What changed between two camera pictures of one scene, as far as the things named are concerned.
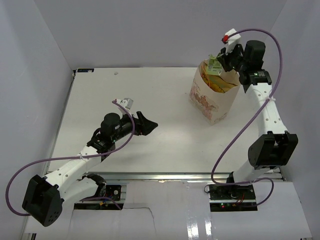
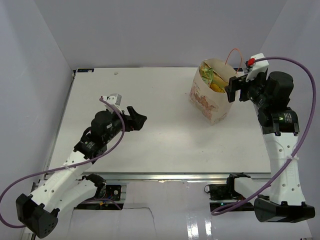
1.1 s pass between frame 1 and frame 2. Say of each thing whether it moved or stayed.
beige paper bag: stayed
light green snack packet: moved
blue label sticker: stayed
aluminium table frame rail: stayed
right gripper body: moved
